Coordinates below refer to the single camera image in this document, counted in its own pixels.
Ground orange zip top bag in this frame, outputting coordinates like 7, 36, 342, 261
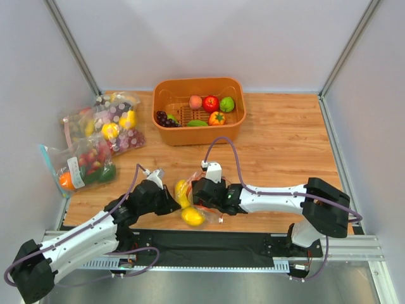
180, 172, 223, 228

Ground fake persimmon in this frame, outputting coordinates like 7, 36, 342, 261
208, 111, 226, 126

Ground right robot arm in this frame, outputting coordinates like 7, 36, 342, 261
192, 177, 350, 248

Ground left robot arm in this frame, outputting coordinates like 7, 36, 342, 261
4, 180, 180, 303

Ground fake yellow mango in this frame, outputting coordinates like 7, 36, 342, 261
174, 180, 191, 209

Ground fake yellow lemon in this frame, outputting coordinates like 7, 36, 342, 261
181, 206, 205, 227

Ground blue zip bag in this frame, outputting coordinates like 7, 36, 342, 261
40, 137, 118, 198

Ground fake green mango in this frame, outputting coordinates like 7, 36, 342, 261
187, 120, 208, 127

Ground fake purple grapes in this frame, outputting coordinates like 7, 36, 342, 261
156, 111, 181, 128

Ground polka dot zip bag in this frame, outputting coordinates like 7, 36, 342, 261
92, 91, 146, 156

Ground fake green pear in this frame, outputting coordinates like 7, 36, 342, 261
167, 114, 178, 124

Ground fake red apple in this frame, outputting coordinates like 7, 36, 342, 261
202, 95, 220, 113

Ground fake peach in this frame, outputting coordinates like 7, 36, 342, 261
189, 95, 203, 110

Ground fake green apple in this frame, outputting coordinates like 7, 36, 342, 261
220, 96, 235, 113

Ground pink zip bag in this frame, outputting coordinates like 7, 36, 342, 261
59, 107, 95, 148

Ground orange plastic basket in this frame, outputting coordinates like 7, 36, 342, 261
152, 77, 247, 146

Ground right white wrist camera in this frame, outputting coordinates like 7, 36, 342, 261
201, 160, 222, 184

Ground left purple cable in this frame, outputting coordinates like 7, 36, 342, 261
3, 163, 161, 288

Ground purple cable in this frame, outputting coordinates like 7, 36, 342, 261
3, 163, 161, 288
204, 136, 363, 222

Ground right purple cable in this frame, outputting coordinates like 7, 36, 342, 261
204, 136, 363, 222

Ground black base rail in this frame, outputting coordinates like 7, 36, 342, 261
39, 226, 355, 279

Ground left aluminium frame post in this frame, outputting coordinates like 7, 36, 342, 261
44, 0, 102, 96

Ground aluminium frame post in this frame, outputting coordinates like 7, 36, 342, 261
318, 0, 382, 99
44, 0, 102, 96

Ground right aluminium frame post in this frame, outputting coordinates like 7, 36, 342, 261
318, 0, 382, 99

